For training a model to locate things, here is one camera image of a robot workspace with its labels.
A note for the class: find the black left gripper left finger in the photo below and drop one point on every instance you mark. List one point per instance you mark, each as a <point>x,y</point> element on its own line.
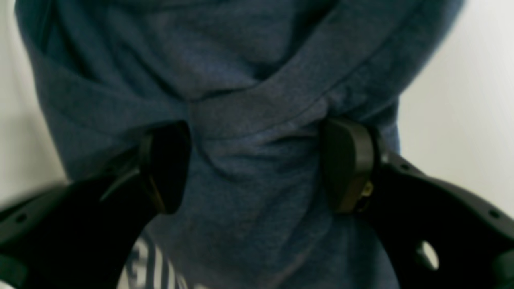
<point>78,236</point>

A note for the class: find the dark blue T-shirt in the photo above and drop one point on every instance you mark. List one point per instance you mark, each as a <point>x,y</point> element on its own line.
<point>253,79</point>

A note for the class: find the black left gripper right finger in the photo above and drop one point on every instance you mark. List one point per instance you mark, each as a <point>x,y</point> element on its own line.
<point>437,235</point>

